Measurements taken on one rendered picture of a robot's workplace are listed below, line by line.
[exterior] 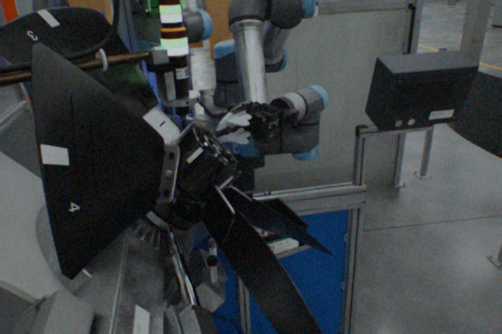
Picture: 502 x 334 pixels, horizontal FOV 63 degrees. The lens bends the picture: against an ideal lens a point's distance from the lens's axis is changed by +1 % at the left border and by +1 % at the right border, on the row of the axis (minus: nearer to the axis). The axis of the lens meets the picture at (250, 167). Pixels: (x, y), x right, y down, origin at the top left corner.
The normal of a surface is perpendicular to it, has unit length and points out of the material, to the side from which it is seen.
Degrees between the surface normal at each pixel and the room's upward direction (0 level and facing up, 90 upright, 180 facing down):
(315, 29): 90
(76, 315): 50
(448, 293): 0
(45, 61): 65
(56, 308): 28
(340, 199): 90
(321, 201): 90
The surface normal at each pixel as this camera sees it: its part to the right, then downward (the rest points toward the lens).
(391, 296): -0.04, -0.90
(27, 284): 0.72, -0.67
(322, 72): 0.18, 0.42
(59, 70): 0.89, -0.31
